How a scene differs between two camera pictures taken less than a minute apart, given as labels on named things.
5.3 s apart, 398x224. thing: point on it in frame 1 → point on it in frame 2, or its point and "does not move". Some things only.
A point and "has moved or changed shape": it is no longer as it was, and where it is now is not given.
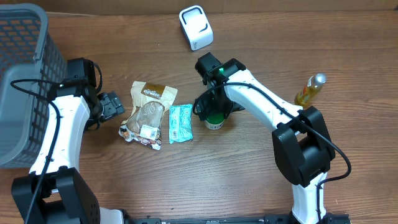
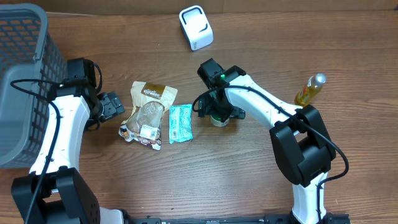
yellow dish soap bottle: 312,86 does not move
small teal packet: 180,123 does not move
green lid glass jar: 213,126 has moved or changed shape
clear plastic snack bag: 143,122 does not move
